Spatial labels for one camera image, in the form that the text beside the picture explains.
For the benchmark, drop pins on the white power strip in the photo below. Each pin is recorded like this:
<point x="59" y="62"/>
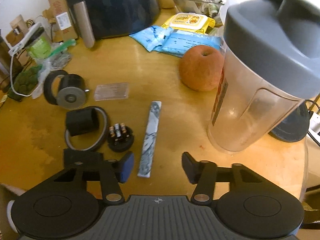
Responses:
<point x="315" y="127"/>

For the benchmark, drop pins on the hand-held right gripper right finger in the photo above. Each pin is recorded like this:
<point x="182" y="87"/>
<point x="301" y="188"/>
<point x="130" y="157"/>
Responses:
<point x="188" y="167"/>

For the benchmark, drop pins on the black lamp base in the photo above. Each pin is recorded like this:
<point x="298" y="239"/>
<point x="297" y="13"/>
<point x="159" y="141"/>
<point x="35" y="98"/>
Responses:
<point x="292" y="127"/>

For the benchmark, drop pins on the yellow wet wipes pack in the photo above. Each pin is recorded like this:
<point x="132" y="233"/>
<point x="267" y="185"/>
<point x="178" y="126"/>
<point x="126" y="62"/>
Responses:
<point x="187" y="21"/>

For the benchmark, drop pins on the black tape roll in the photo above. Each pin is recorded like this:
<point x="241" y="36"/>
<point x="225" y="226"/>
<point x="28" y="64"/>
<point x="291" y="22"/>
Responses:
<point x="48" y="87"/>

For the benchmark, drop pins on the tall brown cardboard box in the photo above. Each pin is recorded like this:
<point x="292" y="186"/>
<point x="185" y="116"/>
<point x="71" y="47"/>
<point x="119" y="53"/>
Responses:
<point x="58" y="10"/>

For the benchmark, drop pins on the green net bag of avocados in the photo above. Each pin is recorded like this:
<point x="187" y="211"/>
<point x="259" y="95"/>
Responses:
<point x="25" y="80"/>

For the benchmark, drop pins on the green can black lid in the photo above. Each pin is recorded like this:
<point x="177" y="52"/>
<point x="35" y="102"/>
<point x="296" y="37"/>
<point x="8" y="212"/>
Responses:
<point x="38" y="47"/>

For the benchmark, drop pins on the black cylindrical motor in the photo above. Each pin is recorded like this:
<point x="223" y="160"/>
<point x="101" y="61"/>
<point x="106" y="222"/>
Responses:
<point x="71" y="93"/>

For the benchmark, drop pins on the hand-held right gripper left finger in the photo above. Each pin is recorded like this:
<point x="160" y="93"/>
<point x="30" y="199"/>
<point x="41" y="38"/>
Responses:
<point x="127" y="167"/>

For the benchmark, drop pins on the black printed plastic part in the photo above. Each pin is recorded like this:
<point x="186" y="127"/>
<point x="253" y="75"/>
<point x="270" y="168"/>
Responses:
<point x="81" y="123"/>

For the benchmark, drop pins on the marble pattern stick packet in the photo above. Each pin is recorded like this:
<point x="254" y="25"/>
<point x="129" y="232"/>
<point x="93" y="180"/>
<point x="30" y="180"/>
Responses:
<point x="150" y="140"/>

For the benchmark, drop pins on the light blue wet wipes pack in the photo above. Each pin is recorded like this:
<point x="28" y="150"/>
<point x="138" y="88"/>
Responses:
<point x="190" y="42"/>
<point x="147" y="36"/>

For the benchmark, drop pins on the clear shaker bottle grey lid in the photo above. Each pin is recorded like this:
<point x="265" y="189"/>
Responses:
<point x="237" y="105"/>

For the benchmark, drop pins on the brown cardboard packing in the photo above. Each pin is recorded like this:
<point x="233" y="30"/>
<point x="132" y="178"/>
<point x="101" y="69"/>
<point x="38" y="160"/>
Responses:
<point x="15" y="30"/>

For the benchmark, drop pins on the crumpled clear plastic bag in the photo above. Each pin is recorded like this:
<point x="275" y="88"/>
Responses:
<point x="53" y="58"/>

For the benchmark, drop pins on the clear plastic card case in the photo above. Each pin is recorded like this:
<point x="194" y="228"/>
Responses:
<point x="111" y="92"/>

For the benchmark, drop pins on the round black battery holder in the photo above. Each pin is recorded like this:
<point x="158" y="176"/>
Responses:
<point x="120" y="140"/>

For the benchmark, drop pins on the red apple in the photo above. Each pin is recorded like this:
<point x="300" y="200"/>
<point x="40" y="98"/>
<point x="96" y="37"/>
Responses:
<point x="200" y="67"/>

